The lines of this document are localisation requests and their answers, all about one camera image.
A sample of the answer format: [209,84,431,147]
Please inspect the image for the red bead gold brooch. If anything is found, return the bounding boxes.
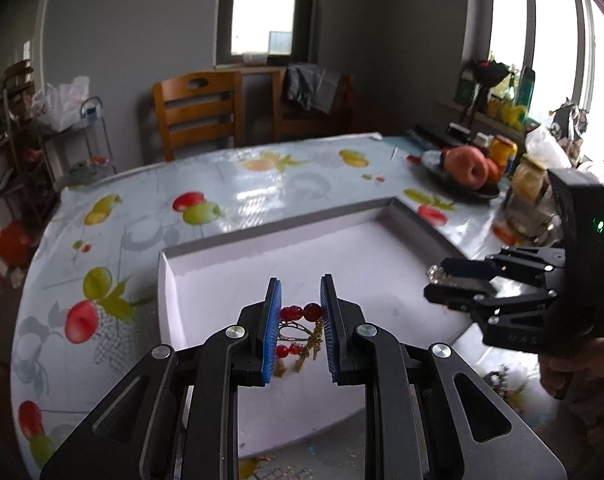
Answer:
[273,302,324,377]

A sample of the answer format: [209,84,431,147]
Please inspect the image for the right hand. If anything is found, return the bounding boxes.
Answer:
[538,338,604,424]

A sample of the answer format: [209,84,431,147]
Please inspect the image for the white shallow cardboard tray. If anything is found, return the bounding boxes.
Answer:
[158,198,470,457]

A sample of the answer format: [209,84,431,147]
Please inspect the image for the glass jar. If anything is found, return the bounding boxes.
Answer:
[504,154,558,246]

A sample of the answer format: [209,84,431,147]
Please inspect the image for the small orange fruit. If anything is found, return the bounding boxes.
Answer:
[485,158,502,185]

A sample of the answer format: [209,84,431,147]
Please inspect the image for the large red apple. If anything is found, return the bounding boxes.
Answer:
[443,145,488,190]

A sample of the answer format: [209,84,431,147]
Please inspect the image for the dark fruit plate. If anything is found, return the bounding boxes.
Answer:
[420,150,500,202]

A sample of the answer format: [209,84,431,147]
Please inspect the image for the fruit pattern tablecloth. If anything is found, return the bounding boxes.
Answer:
[10,134,556,477]

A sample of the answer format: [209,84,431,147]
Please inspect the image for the green bottle on sill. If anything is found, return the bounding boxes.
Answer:
[516,65,535,122]

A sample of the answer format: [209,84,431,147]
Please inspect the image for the dark flower bouquet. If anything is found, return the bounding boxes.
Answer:
[471,60,511,113]

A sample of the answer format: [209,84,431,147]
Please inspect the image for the wooden chair with clothes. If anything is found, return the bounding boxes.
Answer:
[270,68,354,143]

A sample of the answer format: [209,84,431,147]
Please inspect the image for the grey clothes on chair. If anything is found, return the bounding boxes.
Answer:
[282,63,341,114]

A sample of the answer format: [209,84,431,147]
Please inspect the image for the wooden chair by window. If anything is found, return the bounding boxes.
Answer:
[152,70,246,162]

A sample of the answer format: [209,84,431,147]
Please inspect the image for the back window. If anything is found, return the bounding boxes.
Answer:
[216,0,315,66]

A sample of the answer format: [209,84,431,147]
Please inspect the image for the dark shelving unit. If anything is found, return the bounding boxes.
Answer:
[0,60,57,226]

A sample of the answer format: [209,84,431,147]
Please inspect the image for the white plastic bag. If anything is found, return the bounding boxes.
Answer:
[30,76,90,132]

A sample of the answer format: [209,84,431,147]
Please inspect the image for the metal wire rack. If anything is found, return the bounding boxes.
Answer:
[42,96,118,192]

